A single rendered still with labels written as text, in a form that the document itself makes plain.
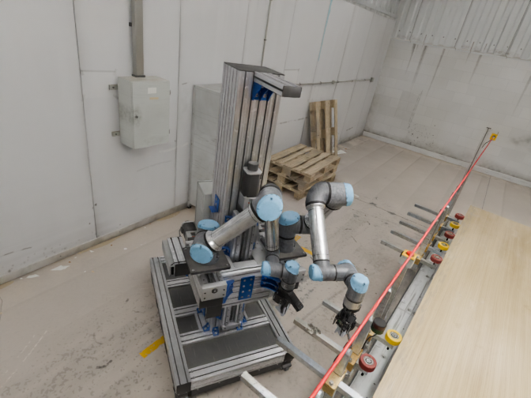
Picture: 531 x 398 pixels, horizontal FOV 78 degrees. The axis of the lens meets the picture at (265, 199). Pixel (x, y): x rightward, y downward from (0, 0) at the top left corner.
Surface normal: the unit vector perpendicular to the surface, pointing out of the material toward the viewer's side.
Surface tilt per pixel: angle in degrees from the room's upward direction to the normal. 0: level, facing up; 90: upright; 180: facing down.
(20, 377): 0
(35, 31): 90
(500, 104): 90
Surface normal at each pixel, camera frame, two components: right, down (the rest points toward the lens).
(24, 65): 0.80, 0.38
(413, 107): -0.58, 0.29
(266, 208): 0.07, 0.39
